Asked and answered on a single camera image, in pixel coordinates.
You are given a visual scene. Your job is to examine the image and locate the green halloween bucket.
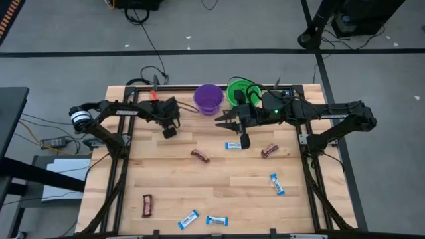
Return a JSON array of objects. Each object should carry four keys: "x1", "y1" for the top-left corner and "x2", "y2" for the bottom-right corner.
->
[{"x1": 226, "y1": 78, "x2": 263, "y2": 107}]

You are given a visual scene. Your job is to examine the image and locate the brown candy bar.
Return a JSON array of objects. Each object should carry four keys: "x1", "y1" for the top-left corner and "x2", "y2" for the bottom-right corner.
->
[
  {"x1": 260, "y1": 143, "x2": 280, "y2": 159},
  {"x1": 141, "y1": 194, "x2": 153, "y2": 218},
  {"x1": 190, "y1": 149, "x2": 211, "y2": 163}
]

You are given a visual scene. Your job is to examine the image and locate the black stand pole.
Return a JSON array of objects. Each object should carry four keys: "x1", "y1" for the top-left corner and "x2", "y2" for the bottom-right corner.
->
[{"x1": 297, "y1": 0, "x2": 343, "y2": 50}]

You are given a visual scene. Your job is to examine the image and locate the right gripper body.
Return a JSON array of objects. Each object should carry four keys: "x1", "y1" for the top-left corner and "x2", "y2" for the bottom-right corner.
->
[{"x1": 234, "y1": 90, "x2": 263, "y2": 133}]

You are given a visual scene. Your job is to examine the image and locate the purple halloween bucket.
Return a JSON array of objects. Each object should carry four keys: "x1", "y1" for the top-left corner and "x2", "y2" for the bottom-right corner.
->
[{"x1": 193, "y1": 84, "x2": 225, "y2": 116}]

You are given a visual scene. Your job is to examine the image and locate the long black floor cable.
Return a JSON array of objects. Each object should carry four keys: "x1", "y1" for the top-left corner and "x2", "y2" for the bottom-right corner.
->
[{"x1": 124, "y1": 7, "x2": 170, "y2": 86}]

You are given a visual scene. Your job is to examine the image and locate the black floor box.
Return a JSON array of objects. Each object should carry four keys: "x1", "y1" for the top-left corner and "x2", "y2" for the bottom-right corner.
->
[{"x1": 114, "y1": 0, "x2": 165, "y2": 11}]

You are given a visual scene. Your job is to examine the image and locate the black power adapter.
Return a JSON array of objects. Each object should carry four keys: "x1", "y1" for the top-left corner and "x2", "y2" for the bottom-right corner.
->
[{"x1": 40, "y1": 137, "x2": 67, "y2": 149}]

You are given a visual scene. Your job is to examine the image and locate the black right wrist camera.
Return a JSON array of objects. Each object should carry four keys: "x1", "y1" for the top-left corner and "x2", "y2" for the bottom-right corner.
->
[{"x1": 239, "y1": 131, "x2": 252, "y2": 150}]

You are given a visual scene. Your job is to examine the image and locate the black mat orange stripes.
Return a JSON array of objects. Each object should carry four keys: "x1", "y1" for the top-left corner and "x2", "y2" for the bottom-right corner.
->
[{"x1": 0, "y1": 0, "x2": 27, "y2": 46}]

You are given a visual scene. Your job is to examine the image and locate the black cable coil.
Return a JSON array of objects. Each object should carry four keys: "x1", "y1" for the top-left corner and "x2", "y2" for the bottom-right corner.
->
[{"x1": 125, "y1": 78, "x2": 152, "y2": 87}]

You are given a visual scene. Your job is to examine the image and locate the yellow floor cable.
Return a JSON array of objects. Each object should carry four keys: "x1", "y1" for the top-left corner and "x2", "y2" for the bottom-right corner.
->
[{"x1": 18, "y1": 119, "x2": 94, "y2": 157}]

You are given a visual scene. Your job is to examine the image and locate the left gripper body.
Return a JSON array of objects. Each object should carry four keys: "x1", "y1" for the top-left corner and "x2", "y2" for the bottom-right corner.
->
[{"x1": 154, "y1": 97, "x2": 182, "y2": 129}]

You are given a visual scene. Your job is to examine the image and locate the black equipment case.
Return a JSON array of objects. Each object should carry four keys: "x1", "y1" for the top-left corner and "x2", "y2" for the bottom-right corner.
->
[{"x1": 331, "y1": 0, "x2": 406, "y2": 38}]

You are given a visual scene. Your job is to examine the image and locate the black desk beam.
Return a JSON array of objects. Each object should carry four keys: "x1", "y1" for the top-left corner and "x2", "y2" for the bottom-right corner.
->
[{"x1": 0, "y1": 157, "x2": 86, "y2": 193}]

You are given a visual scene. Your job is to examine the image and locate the black desk top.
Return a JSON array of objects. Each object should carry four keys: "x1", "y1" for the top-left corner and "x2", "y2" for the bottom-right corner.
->
[{"x1": 0, "y1": 86, "x2": 30, "y2": 160}]

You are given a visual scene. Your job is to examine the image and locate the grey metal plate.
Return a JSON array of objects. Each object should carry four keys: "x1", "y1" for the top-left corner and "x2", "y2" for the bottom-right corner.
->
[{"x1": 41, "y1": 158, "x2": 91, "y2": 202}]

